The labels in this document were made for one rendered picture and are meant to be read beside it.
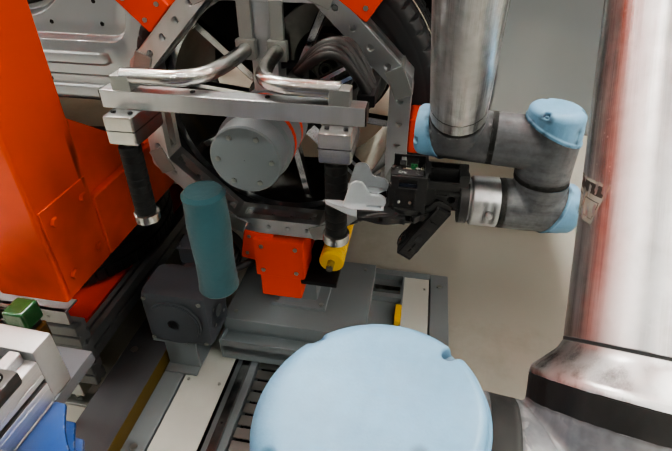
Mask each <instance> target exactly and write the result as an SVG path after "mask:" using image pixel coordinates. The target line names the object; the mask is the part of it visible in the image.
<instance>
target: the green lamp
mask: <svg viewBox="0 0 672 451"><path fill-rule="evenodd" d="M2 316H3V318H4V320H5V322H6V323H7V325H10V326H16V327H21V328H26V329H32V327H33V326H34V325H35V324H36V323H37V322H38V321H39V320H40V319H41V318H42V316H43V313H42V311H41V309H40V306H39V304H38V302H37V300H34V299H27V298H20V297H17V298H16V299H15V300H14V301H13V302H12V303H11V304H10V305H9V306H8V307H7V308H6V309H5V310H4V311H3V312H2Z"/></svg>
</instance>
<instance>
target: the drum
mask: <svg viewBox="0 0 672 451"><path fill-rule="evenodd" d="M250 93H256V94H271V95H284V94H279V93H275V92H271V91H268V90H263V91H257V92H255V89H254V90H252V91H251V92H250ZM307 127H308V123H304V122H291V121H278V120H265V119H252V118H239V117H227V118H226V119H225V120H224V121H223V123H222V124H221V126H220V128H219V130H218V133H217V135H216V136H215V137H214V139H213V140H212V143H211V147H210V158H211V162H212V164H213V167H214V169H215V170H216V172H217V173H218V174H219V176H220V177H221V178H222V179H223V180H224V181H226V182H227V183H228V184H230V185H231V186H233V187H235V188H238V189H240V190H244V191H253V192H254V191H261V190H264V189H267V188H269V187H270V186H272V185H273V184H274V183H275V182H276V181H277V179H278V178H279V176H280V175H281V174H283V173H284V172H285V171H286V169H287V168H288V166H289V164H290V162H291V161H292V159H293V157H294V155H295V153H296V151H297V150H298V148H299V146H300V144H301V142H302V140H303V138H304V136H305V134H306V131H307Z"/></svg>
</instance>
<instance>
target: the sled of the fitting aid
mask: <svg viewBox="0 0 672 451"><path fill-rule="evenodd" d="M404 280H405V276H404V275H396V274H388V273H379V272H376V276H375V282H374V288H373V294H372V300H371V306H370V312H369V318H368V324H385V325H395V326H400V323H401V312H402V302H403V291H404ZM368 324H367V325H368ZM219 341H220V347H221V352H222V357H227V358H234V359H240V360H247V361H253V362H260V363H266V364H273V365H279V366H281V365H282V364H283V363H284V362H285V361H286V360H287V359H288V358H289V357H290V356H291V355H292V354H294V353H295V352H296V351H297V350H299V349H300V348H302V347H303V346H305V345H306V344H312V343H315V342H317V341H312V340H305V339H298V338H291V337H284V336H277V335H270V334H263V333H256V332H249V331H242V330H236V329H229V328H224V330H223V332H222V334H221V336H220V338H219Z"/></svg>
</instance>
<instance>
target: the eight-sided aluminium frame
mask: <svg viewBox="0 0 672 451"><path fill-rule="evenodd" d="M212 1H213V0H175V1H174V2H173V3H172V5H171V6H170V7H169V9H168V10H167V11H166V13H165V14H164V15H163V17H162V18H161V20H160V21H159V22H158V24H157V25H156V26H155V28H154V29H153V30H152V32H151V33H150V34H149V36H148V37H147V38H146V40H145V41H144V43H143V44H142V45H141V47H140V48H139V49H138V50H136V51H135V55H134V56H133V57H132V59H131V60H130V65H131V68H146V69H163V70H166V66H165V61H166V59H167V58H168V57H169V56H170V54H171V53H172V52H173V51H174V49H175V48H176V47H177V46H178V44H179V43H180V42H181V40H182V39H183V38H184V37H185V35H186V34H187V33H188V32H189V30H190V29H191V28H192V27H193V25H194V24H195V23H196V22H197V20H198V19H199V18H200V16H201V15H202V14H203V13H204V11H205V10H206V9H207V8H208V6H209V5H210V4H211V3H212ZM250 1H263V2H268V0H250ZM282 1H283V2H289V3H314V4H315V5H316V6H317V7H318V8H319V9H320V10H321V11H322V13H323V14H324V15H325V16H326V17H327V18H328V19H329V20H330V21H331V22H332V23H333V25H334V26H335V27H336V28H337V29H338V30H339V31H340V32H341V33H342V34H343V35H344V36H347V37H350V38H352V39H353V40H354V41H356V42H357V44H358V45H359V46H360V48H361V49H362V51H363V52H364V54H365V56H366V58H367V60H368V62H369V64H370V65H371V66H372V67H373V68H374V69H375V70H376V72H377V73H378V74H379V75H380V76H381V77H382V78H383V79H384V80H385V81H386V82H387V84H388V85H389V86H390V90H389V106H388V122H387V138H386V154H385V166H383V167H382V168H381V169H379V170H378V171H377V172H375V173H374V174H373V175H374V176H378V177H383V178H385V179H386V180H387V181H388V183H390V177H391V167H393V165H394V160H395V153H399V154H407V142H408V131H409V120H410V112H411V103H412V95H413V89H414V67H413V66H412V64H411V63H410V62H409V61H408V60H407V58H406V56H405V55H403V54H402V53H401V52H400V51H399V50H398V49H397V47H396V46H395V45H394V44H393V43H392V42H391V41H390V40H389V38H388V37H387V36H386V35H385V34H384V33H383V32H382V30H381V29H380V28H379V27H378V26H377V25H376V24H375V23H374V21H373V20H372V19H371V18H370V19H369V20H368V21H367V22H364V21H363V20H361V19H360V18H359V17H358V16H357V15H356V14H355V13H354V12H353V11H351V10H350V9H349V8H348V7H347V6H346V5H344V4H343V3H342V2H341V1H339V0H282ZM161 114H162V118H163V125H161V126H160V127H159V128H158V129H157V130H156V131H155V132H154V133H152V134H151V135H150V136H149V137H148V142H149V146H150V152H149V153H150V154H151V156H152V159H153V163H154V164H155V165H156V166H157V167H158V168H159V169H160V170H161V172H162V173H165V174H167V175H168V176H169V177H170V178H171V179H172V180H174V181H175V182H176V183H177V184H178V185H179V186H181V187H182V188H183V189H185V188H186V187H187V186H188V185H190V184H192V183H194V182H197V181H204V180H210V181H215V182H217V183H219V184H221V185H223V186H224V187H225V189H226V200H227V205H228V210H229V215H230V221H231V227H232V230H238V231H241V232H244V231H245V229H246V230H250V231H254V232H259V233H266V234H275V235H284V236H292V237H301V238H310V239H313V240H323V230H324V229H325V210H316V209H307V208H297V207H287V206H278V205H268V204H258V203H249V202H245V201H243V200H242V199H241V198H240V197H239V196H237V195H236V194H235V193H234V192H233V191H232V190H231V189H229V188H228V187H227V186H226V185H225V184H224V183H223V182H221V181H220V180H219V179H218V178H217V177H216V176H215V175H214V174H212V173H211V172H210V171H209V170H208V169H207V168H206V167H204V166H203V165H202V164H201V163H200V162H199V161H198V160H196V159H195V158H194V157H193V156H192V155H191V154H190V153H189V152H187V151H186V150H185V149H184V148H183V147H182V146H181V143H180V138H179V133H178V128H177V122H176V117H175V113H173V112H161Z"/></svg>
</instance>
